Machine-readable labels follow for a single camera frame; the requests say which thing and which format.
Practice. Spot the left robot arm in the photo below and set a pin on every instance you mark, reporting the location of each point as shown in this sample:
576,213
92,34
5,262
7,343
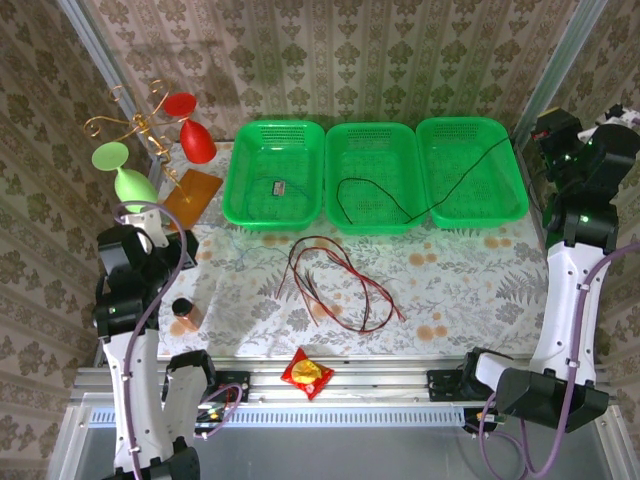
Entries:
120,390

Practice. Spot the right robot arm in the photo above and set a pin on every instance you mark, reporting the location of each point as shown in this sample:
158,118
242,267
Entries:
565,310

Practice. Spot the brown juice bottle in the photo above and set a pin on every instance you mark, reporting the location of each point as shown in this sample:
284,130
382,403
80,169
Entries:
187,315

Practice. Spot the green wine glass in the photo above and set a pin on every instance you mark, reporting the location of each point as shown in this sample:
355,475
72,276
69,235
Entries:
134,192

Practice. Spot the green perforated plastic basket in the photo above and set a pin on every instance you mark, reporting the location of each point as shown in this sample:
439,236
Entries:
475,200
240,150
372,150

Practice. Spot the small circuit board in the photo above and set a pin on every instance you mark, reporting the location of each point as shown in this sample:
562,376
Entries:
210,415
487,417

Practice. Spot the red wine glass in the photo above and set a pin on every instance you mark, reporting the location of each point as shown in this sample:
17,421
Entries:
196,142

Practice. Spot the red snack packet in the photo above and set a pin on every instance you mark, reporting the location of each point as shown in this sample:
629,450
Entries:
306,374

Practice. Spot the floral table mat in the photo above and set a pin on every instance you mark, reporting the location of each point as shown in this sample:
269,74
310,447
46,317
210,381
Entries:
450,300

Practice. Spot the aluminium extrusion frame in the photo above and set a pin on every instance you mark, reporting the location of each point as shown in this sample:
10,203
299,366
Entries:
380,387

